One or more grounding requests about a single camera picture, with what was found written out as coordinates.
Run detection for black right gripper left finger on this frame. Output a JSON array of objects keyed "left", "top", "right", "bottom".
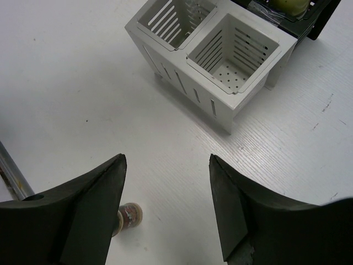
[{"left": 1, "top": 154, "right": 127, "bottom": 264}]

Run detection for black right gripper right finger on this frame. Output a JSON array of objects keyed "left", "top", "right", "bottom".
[{"left": 209, "top": 155, "right": 352, "bottom": 264}]

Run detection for black lid spice jar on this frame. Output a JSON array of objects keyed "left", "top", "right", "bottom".
[{"left": 112, "top": 203, "right": 143, "bottom": 237}]

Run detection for white slotted organizer rack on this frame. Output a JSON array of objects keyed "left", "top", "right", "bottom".
[{"left": 125, "top": 1, "right": 297, "bottom": 132}]

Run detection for black organizer rack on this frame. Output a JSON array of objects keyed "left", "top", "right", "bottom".
[{"left": 234, "top": 0, "right": 340, "bottom": 44}]

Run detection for aluminium front table rail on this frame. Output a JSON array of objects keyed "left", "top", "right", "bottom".
[{"left": 1, "top": 142, "right": 35, "bottom": 200}]

